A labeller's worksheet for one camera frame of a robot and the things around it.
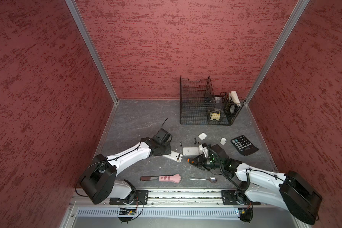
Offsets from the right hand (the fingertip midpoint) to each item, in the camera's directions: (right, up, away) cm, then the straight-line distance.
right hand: (189, 167), depth 78 cm
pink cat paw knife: (-8, -7, +1) cm, 10 cm away
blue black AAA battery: (-4, +11, +17) cm, 20 cm away
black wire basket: (+12, +37, +40) cm, 56 cm away
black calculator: (+38, +8, +14) cm, 41 cm away
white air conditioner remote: (-9, +3, +10) cm, 14 cm away
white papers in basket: (+33, +42, +19) cm, 57 cm away
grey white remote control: (+2, +5, +12) cm, 13 cm away
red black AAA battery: (+6, +11, +19) cm, 23 cm away
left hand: (-13, +6, +7) cm, 16 cm away
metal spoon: (+14, -8, +1) cm, 15 cm away
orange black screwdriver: (0, +3, +2) cm, 4 cm away
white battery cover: (+26, +11, +19) cm, 34 cm away
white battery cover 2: (+12, +14, +21) cm, 28 cm away
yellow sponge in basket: (+24, +28, +31) cm, 48 cm away
